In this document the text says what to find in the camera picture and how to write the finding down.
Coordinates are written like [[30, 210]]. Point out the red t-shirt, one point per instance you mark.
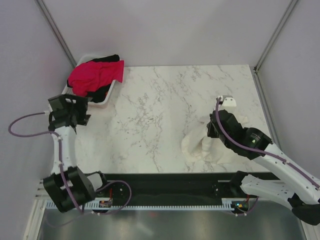
[[91, 76]]

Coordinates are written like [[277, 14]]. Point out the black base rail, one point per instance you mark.
[[172, 190]]

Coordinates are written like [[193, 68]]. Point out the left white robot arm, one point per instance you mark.
[[67, 186]]

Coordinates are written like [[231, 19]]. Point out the white slotted cable duct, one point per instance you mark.
[[102, 205]]

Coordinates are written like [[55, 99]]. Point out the black t-shirt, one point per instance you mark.
[[105, 75]]

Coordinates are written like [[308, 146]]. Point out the right aluminium frame post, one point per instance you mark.
[[276, 33]]

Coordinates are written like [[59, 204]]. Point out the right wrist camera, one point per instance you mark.
[[226, 102]]

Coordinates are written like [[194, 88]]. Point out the aluminium frame post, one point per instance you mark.
[[55, 30], [276, 33]]

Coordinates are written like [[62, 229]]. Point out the left aluminium frame post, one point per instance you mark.
[[55, 30]]

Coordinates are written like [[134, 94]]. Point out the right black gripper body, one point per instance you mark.
[[211, 132]]

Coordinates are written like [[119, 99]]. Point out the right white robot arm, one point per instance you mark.
[[299, 191]]

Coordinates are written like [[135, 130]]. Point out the white t-shirt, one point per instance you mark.
[[197, 146]]

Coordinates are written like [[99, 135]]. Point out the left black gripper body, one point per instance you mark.
[[79, 109]]

